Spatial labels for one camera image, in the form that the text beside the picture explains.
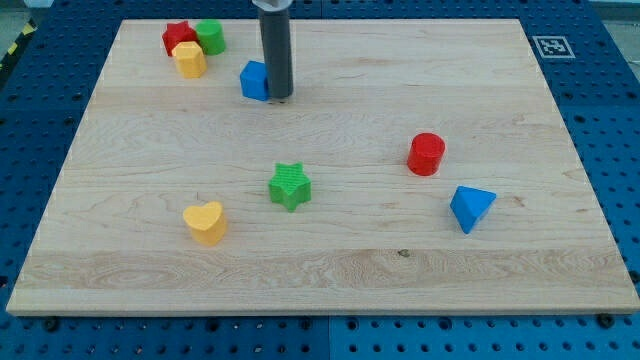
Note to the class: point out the blue cube block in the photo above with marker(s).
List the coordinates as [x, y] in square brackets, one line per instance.
[253, 79]

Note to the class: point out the green star block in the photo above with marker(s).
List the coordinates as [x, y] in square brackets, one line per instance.
[289, 186]

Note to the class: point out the light wooden board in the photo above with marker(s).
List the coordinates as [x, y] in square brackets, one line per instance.
[375, 238]

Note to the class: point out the red cylinder block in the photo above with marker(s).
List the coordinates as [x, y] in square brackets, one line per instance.
[425, 154]

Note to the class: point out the yellow heart block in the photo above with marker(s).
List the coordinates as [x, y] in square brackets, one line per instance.
[207, 223]

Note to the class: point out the blue triangle block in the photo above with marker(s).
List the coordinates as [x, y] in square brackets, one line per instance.
[470, 205]

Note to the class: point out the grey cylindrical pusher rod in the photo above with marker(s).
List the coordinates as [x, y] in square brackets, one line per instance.
[274, 21]

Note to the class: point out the yellow hexagon block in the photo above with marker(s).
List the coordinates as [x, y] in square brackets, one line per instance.
[189, 59]

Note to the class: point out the green cylinder block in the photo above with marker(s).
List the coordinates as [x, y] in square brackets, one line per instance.
[211, 36]

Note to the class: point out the red star block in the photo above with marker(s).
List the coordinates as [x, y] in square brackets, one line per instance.
[176, 33]

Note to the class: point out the white fiducial marker tag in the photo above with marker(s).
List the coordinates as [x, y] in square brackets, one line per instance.
[553, 47]

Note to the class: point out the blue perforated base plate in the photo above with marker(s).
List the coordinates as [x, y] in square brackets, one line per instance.
[49, 88]

